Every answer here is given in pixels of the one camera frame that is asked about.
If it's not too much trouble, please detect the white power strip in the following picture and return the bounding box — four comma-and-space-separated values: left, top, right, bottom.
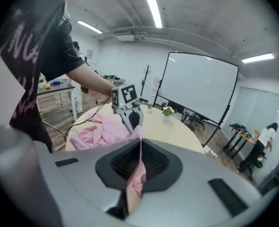
203, 145, 218, 159

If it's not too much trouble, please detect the dark desk with white legs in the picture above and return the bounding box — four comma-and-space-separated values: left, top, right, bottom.
36, 79, 78, 122

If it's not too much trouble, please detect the person's left forearm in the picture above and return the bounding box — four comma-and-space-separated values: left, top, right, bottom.
65, 62, 114, 97

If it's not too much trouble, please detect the white-flowered potted plant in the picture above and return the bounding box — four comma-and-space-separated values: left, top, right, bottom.
161, 105, 175, 123

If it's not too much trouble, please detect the white water dispenser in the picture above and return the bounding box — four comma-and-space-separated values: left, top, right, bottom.
152, 77, 163, 97

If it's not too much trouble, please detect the white ceiling air conditioner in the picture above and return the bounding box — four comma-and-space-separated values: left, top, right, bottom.
113, 31, 135, 42

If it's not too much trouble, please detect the black coat rack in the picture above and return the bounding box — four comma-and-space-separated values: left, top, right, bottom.
141, 64, 153, 99

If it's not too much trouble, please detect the pink cartoon sweatshirt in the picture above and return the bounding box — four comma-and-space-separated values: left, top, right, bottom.
69, 112, 147, 214

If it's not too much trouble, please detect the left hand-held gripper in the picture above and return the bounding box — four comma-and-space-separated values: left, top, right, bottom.
111, 84, 145, 134

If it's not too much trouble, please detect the black office chair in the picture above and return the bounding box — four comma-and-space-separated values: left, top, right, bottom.
193, 116, 212, 130
180, 111, 194, 125

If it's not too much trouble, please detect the whiteboard on black stand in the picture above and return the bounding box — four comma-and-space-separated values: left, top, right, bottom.
152, 52, 239, 148

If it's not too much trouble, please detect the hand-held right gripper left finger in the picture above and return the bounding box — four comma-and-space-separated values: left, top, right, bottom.
36, 138, 142, 227

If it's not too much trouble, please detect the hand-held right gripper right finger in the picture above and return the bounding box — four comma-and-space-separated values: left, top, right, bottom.
129, 138, 264, 227

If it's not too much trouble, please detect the ceiling light panel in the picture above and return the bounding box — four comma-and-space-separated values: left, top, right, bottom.
144, 0, 163, 29
77, 20, 103, 35
241, 52, 276, 64

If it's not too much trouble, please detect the person's black printed t-shirt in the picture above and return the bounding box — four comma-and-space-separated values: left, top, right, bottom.
0, 0, 85, 153

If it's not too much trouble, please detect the yellow-top desk with black legs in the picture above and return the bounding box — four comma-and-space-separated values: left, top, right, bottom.
223, 123, 266, 160

